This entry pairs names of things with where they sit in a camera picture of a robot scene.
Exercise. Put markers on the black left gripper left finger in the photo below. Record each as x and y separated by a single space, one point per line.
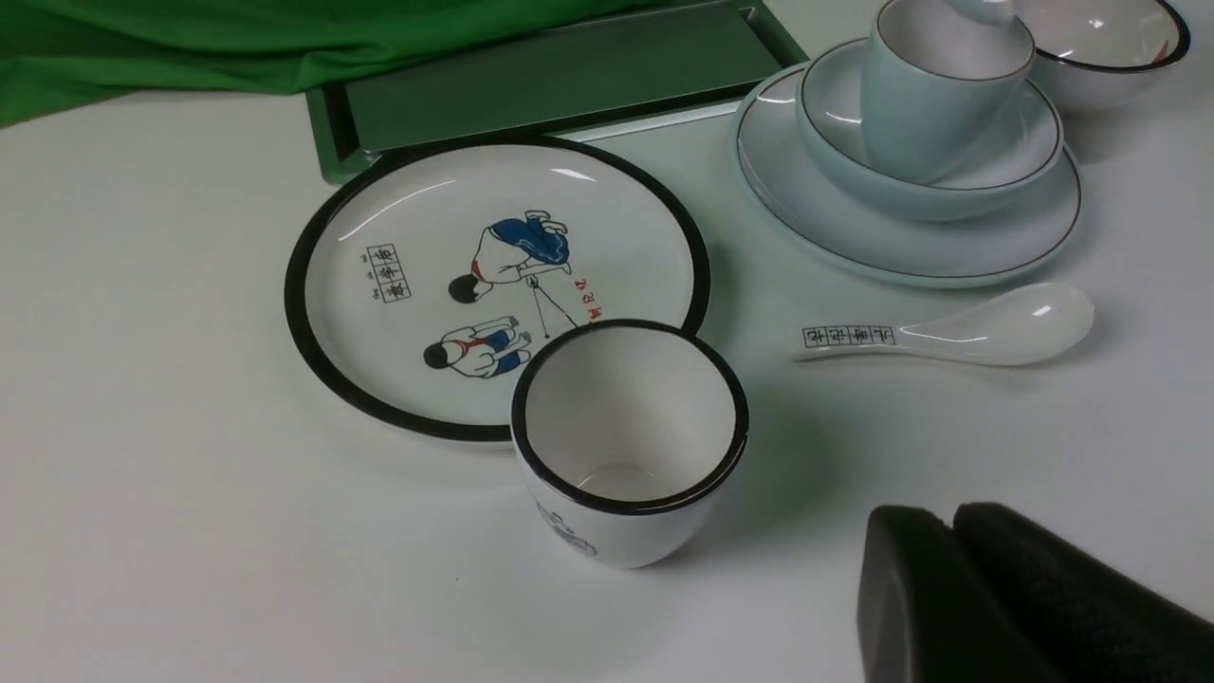
925 614

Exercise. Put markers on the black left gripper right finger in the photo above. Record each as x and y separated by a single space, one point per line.
1091 621

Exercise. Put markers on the pale blue bowl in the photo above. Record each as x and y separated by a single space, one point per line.
1018 149

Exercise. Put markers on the pale blue cup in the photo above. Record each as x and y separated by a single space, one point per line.
936 73

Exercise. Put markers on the white spoon with characters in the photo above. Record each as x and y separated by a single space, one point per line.
1026 325

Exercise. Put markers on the black-rimmed white cup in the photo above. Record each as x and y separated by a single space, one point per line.
626 433

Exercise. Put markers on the pale blue plate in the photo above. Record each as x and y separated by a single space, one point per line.
797 202

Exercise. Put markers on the black-rimmed white bowl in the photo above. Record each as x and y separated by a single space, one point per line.
1100 55

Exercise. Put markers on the black-rimmed illustrated plate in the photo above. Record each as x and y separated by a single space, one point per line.
420 291

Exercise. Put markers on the green rectangular tray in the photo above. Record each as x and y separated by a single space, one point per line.
601 77

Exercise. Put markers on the green backdrop cloth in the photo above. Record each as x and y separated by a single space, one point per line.
60 55

